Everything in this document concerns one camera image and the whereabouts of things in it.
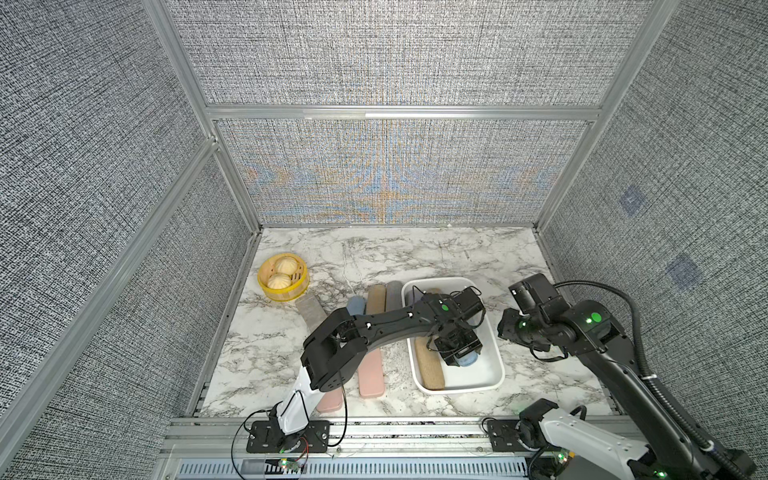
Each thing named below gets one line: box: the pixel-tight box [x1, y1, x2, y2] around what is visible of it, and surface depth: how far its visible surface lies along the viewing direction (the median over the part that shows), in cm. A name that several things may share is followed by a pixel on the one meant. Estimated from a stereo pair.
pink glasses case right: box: [358, 348, 385, 397], surface depth 84 cm
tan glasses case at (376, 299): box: [367, 284, 386, 315], surface depth 99 cm
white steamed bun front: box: [267, 273, 292, 290], surface depth 99 cm
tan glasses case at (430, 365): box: [415, 339, 445, 391], surface depth 82 cm
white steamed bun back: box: [276, 257, 298, 274], surface depth 103 cm
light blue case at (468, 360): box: [454, 351, 479, 367], surface depth 76 cm
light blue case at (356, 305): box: [346, 295, 365, 316], surface depth 97 cm
